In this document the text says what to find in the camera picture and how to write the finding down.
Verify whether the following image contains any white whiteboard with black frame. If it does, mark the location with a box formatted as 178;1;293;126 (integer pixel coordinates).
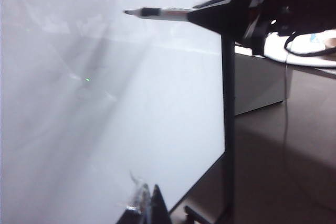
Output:
0;0;227;224

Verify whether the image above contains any white table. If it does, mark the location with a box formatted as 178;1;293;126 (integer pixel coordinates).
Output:
235;28;336;69

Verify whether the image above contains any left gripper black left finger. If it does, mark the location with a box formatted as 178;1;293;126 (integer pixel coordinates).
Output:
114;170;152;224

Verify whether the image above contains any black and white marker pen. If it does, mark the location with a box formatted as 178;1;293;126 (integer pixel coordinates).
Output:
123;7;195;23

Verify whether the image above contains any black whiteboard stand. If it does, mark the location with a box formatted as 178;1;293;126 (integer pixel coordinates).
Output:
183;31;236;224

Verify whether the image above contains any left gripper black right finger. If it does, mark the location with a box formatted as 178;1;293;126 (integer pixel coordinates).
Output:
150;184;173;224

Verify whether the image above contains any black cable on table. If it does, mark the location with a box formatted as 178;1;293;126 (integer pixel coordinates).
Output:
284;31;332;57

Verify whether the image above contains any beige tape roll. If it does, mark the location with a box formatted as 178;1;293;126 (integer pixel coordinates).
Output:
322;37;336;49

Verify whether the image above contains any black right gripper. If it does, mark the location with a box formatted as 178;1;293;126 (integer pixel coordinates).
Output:
187;0;280;56

